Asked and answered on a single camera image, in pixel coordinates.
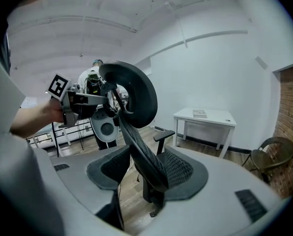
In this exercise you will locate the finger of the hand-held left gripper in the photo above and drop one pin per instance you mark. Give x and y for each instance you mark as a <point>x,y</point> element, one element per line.
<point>89,98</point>

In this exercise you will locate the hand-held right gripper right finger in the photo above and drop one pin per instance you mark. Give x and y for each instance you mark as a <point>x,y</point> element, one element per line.
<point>210,205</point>

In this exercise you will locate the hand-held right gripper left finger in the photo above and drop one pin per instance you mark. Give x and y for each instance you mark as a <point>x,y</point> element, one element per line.
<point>77,181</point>

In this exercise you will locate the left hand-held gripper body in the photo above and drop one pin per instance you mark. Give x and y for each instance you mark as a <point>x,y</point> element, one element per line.
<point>58,86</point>

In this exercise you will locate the black office chair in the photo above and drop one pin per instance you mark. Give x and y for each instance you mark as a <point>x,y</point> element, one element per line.
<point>141,92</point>

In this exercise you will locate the person's left forearm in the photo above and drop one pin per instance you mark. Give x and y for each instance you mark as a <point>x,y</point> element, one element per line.
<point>30,122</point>

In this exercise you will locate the person's black clothing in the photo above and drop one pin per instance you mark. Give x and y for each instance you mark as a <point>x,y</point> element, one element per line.
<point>2,50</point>

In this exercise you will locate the brown wicker chair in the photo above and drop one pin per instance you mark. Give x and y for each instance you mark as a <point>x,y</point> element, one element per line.
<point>262,156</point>

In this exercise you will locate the white table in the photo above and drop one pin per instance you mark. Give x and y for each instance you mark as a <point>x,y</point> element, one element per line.
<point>215,118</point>

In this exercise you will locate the grey book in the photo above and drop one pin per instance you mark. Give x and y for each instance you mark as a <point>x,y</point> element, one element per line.
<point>199,113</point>

